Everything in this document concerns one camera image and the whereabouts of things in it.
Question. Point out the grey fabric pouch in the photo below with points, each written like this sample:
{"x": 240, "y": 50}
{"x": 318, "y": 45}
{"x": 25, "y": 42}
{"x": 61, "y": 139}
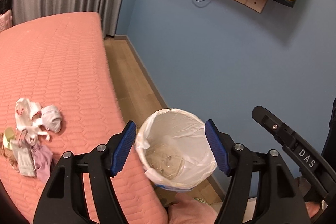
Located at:
{"x": 22, "y": 153}

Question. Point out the person right hand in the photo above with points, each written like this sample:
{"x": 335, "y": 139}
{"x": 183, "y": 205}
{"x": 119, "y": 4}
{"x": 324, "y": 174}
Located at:
{"x": 314, "y": 207}

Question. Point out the beige tulle fabric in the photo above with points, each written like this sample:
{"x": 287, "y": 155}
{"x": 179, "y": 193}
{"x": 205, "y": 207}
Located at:
{"x": 165, "y": 160}

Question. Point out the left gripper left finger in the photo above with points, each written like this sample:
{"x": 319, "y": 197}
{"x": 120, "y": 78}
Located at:
{"x": 63, "y": 199}

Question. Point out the grey sock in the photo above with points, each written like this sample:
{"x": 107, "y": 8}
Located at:
{"x": 51, "y": 118}

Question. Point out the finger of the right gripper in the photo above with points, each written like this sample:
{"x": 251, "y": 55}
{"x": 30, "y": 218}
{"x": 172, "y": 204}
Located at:
{"x": 282, "y": 133}

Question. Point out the pink suitcase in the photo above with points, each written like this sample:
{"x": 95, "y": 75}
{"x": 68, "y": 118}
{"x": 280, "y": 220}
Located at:
{"x": 6, "y": 20}

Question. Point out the light green cloth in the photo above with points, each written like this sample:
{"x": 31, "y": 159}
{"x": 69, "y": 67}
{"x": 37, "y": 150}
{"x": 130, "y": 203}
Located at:
{"x": 8, "y": 135}

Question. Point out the lilac fabric pouch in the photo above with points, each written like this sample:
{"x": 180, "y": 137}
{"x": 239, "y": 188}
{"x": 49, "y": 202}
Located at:
{"x": 42, "y": 157}

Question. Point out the white glove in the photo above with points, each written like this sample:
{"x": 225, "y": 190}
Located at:
{"x": 27, "y": 117}

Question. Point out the brown scrunchie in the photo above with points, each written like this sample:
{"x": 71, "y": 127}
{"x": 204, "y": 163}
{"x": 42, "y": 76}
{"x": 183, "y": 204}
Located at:
{"x": 9, "y": 155}

